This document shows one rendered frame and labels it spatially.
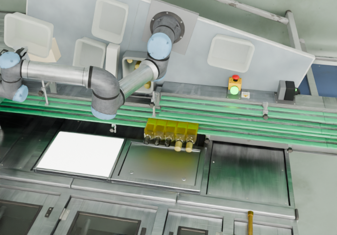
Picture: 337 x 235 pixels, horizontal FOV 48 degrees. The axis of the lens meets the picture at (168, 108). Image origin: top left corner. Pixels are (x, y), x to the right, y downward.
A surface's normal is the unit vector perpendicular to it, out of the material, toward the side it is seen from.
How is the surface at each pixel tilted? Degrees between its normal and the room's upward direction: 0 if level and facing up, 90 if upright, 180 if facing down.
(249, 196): 90
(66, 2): 0
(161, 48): 4
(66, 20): 0
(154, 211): 90
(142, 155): 90
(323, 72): 90
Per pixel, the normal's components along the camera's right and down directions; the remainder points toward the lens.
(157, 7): -0.19, 0.61
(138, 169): 0.01, -0.82
